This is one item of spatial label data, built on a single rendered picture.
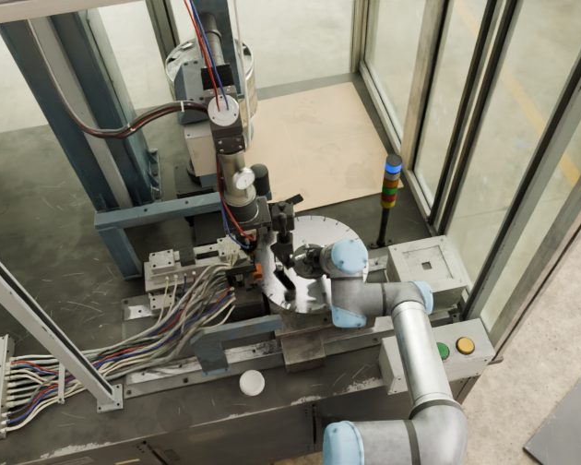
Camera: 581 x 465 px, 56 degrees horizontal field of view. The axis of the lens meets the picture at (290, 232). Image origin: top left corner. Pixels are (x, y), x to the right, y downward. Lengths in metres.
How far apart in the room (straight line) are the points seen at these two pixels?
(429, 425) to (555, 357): 1.75
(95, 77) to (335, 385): 1.10
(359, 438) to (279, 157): 1.37
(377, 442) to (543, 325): 1.87
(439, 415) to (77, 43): 1.24
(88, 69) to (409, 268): 1.06
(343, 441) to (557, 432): 1.68
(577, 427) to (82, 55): 2.22
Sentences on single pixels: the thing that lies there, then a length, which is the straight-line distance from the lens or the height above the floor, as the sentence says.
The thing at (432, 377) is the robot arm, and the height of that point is 1.32.
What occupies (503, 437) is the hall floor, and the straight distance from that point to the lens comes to 2.49.
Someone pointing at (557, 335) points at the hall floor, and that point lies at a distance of 2.74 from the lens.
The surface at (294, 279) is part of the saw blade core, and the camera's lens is 1.56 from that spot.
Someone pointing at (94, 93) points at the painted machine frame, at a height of 1.27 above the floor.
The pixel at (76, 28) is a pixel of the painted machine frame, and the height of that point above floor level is 1.48.
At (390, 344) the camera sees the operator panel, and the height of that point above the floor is 0.90.
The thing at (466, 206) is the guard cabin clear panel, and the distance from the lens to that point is 1.65.
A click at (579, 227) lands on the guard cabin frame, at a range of 1.21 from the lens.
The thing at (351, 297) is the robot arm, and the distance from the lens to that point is 1.22.
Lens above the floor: 2.30
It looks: 55 degrees down
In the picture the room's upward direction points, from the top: 5 degrees counter-clockwise
